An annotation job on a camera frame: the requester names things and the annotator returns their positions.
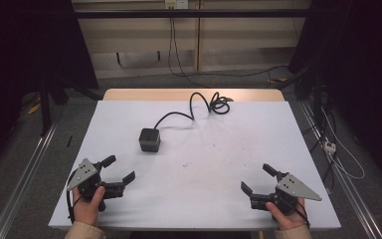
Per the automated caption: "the black curtain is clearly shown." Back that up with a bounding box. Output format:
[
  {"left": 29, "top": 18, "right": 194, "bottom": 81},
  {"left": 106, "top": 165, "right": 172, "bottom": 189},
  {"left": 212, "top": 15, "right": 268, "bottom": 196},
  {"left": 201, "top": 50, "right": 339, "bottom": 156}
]
[
  {"left": 0, "top": 0, "right": 99, "bottom": 180},
  {"left": 287, "top": 0, "right": 382, "bottom": 192}
]

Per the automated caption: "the black cube power adapter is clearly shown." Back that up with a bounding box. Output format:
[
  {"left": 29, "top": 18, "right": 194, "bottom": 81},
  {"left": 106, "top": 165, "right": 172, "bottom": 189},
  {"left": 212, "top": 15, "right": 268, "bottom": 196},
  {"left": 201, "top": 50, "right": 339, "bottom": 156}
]
[{"left": 138, "top": 127, "right": 162, "bottom": 153}]

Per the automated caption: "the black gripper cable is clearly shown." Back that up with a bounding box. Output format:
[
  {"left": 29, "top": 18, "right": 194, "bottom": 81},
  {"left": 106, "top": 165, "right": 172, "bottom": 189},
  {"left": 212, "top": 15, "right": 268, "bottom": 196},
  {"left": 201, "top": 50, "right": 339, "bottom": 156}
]
[
  {"left": 294, "top": 198, "right": 311, "bottom": 229},
  {"left": 66, "top": 168, "right": 83, "bottom": 224}
]

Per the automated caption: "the white floor cable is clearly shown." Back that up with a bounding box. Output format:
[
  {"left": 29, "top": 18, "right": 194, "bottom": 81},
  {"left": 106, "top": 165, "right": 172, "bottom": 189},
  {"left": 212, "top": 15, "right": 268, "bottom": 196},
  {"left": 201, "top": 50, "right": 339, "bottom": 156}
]
[{"left": 320, "top": 107, "right": 366, "bottom": 180}]

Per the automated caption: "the yellow floor tape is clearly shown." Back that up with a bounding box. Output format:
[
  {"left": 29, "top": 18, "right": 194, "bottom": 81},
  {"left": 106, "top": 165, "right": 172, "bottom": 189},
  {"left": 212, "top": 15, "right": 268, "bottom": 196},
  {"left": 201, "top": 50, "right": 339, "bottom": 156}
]
[{"left": 27, "top": 102, "right": 43, "bottom": 116}]

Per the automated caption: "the black hanging wall cable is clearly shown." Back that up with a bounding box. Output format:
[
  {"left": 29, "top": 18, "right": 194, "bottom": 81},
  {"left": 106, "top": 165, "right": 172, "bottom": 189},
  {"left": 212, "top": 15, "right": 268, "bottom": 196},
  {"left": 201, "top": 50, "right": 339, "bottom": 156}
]
[{"left": 167, "top": 8, "right": 290, "bottom": 90}]

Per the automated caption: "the person's left hand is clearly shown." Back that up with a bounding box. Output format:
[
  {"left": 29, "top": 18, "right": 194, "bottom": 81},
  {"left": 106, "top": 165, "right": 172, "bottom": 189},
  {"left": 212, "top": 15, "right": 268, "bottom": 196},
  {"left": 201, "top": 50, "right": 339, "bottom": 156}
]
[{"left": 72, "top": 185, "right": 106, "bottom": 228}]

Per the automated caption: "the aluminium floor rail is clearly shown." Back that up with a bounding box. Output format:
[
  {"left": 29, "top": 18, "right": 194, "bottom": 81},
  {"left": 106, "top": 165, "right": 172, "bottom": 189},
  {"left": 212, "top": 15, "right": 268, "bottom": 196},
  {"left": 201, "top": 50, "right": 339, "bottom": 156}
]
[
  {"left": 0, "top": 120, "right": 60, "bottom": 239},
  {"left": 298, "top": 100, "right": 382, "bottom": 239}
]

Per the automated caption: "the white wall socket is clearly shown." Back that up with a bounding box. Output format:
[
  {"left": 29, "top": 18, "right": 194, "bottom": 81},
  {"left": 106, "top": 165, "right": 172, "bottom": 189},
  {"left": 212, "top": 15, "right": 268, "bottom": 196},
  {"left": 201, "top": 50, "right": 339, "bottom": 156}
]
[{"left": 164, "top": 0, "right": 190, "bottom": 10}]

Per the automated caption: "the black adapter cable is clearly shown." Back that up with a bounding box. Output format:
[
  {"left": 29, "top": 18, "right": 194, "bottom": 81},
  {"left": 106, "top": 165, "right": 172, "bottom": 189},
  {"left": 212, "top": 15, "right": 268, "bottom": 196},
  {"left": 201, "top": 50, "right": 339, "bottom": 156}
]
[{"left": 153, "top": 91, "right": 235, "bottom": 130}]

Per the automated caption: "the white table cover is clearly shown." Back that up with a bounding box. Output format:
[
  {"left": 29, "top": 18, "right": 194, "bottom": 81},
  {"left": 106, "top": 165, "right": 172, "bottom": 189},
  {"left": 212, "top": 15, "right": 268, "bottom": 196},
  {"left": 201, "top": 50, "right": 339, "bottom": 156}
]
[{"left": 48, "top": 100, "right": 342, "bottom": 232}]

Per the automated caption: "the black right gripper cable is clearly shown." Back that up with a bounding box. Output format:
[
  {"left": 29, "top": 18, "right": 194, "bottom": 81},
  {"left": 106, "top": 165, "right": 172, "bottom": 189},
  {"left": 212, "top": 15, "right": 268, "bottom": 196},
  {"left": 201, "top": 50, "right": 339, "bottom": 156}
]
[{"left": 294, "top": 198, "right": 311, "bottom": 229}]

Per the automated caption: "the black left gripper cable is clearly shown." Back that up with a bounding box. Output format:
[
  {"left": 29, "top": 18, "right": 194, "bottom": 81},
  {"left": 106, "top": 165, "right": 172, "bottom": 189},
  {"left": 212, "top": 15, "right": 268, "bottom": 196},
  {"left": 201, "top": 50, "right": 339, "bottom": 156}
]
[{"left": 66, "top": 168, "right": 83, "bottom": 224}]

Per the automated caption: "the black horizontal bar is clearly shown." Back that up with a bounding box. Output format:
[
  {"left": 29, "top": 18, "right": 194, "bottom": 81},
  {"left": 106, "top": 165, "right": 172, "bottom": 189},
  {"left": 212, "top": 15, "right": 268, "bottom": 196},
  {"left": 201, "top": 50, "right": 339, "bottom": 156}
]
[{"left": 74, "top": 8, "right": 312, "bottom": 20}]

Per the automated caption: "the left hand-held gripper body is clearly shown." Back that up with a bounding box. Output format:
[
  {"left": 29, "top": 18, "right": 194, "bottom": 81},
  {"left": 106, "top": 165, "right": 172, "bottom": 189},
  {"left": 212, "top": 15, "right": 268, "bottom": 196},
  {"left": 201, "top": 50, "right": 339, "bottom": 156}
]
[{"left": 67, "top": 157, "right": 127, "bottom": 212}]

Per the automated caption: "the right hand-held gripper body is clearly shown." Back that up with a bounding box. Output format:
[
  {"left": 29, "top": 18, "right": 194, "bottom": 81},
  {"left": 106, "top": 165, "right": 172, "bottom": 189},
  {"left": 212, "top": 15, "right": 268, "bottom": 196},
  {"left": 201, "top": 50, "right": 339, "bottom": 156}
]
[{"left": 250, "top": 170, "right": 323, "bottom": 216}]

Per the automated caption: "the person's right hand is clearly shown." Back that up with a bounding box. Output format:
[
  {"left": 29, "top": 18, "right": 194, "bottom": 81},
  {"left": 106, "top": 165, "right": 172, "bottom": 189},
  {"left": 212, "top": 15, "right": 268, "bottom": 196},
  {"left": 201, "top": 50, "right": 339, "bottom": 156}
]
[{"left": 265, "top": 197, "right": 308, "bottom": 232}]

